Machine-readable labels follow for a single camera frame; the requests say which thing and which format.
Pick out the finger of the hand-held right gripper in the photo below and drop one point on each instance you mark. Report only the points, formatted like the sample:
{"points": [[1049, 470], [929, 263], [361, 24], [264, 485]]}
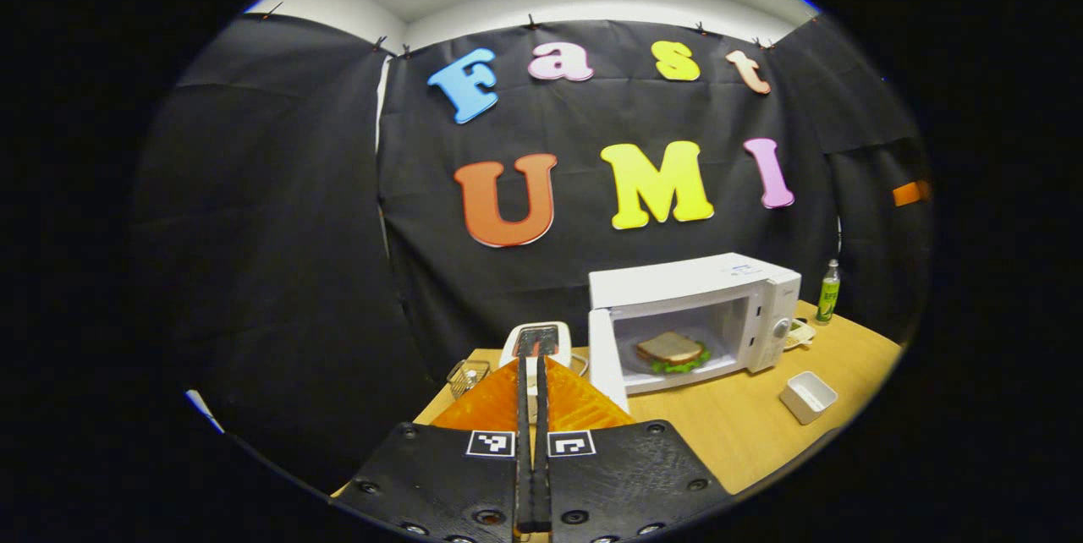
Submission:
{"points": [[911, 194]]}

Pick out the divided white bean tray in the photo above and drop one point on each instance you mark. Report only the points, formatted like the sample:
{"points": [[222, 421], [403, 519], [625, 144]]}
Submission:
{"points": [[799, 333]]}

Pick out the sandwich with lettuce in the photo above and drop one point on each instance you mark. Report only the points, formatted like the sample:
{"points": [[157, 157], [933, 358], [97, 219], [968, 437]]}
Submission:
{"points": [[673, 350]]}

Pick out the white square dish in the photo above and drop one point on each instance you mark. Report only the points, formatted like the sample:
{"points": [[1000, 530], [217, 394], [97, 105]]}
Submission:
{"points": [[808, 397]]}

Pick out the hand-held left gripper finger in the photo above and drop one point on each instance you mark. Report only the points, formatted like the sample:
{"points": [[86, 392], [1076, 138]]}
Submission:
{"points": [[525, 458], [542, 458]]}

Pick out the green drink bottle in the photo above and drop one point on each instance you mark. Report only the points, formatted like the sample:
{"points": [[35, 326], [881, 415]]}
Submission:
{"points": [[828, 298]]}

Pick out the white toaster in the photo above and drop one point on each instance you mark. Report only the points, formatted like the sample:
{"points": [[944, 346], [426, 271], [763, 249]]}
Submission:
{"points": [[508, 344]]}

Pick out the white microwave oven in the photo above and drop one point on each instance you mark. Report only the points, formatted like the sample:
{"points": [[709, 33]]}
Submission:
{"points": [[685, 281]]}

